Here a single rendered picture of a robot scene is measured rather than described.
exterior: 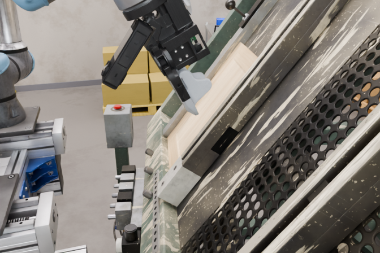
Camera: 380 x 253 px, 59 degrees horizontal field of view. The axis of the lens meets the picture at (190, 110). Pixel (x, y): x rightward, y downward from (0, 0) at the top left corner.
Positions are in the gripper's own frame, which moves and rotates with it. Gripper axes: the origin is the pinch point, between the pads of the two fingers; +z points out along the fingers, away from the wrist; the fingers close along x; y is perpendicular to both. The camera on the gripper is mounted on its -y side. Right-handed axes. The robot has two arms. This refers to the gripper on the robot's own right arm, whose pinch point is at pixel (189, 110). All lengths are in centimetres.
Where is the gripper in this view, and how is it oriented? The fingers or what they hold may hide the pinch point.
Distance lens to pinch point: 60.0
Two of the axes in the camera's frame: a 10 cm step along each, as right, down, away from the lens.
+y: 8.5, -5.2, 0.4
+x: -2.7, -3.8, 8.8
